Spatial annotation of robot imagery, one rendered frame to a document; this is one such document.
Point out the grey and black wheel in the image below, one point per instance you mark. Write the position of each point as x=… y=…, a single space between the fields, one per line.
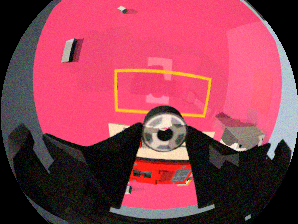
x=164 y=116

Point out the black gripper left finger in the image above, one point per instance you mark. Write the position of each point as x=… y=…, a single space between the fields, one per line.
x=107 y=164

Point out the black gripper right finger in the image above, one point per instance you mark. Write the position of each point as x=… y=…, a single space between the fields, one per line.
x=215 y=166

